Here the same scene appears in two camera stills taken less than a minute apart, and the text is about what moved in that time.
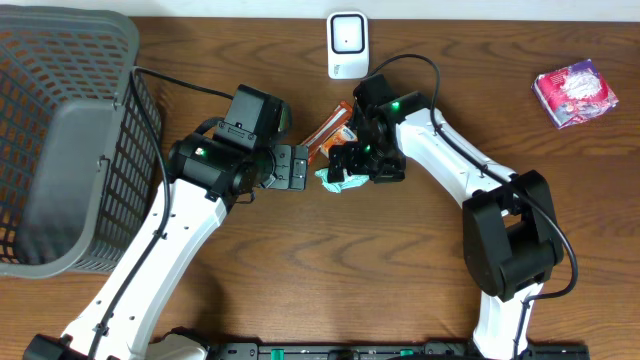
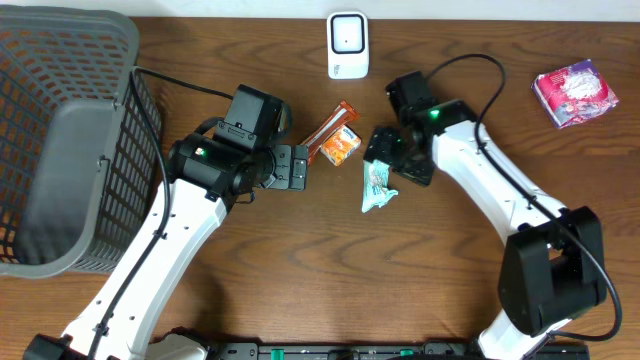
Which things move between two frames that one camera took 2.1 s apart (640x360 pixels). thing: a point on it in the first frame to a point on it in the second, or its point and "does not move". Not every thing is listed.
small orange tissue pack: (345, 135) does not move
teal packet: (349, 181) to (376, 190)
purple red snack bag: (573, 94) does not move
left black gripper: (289, 166) does not move
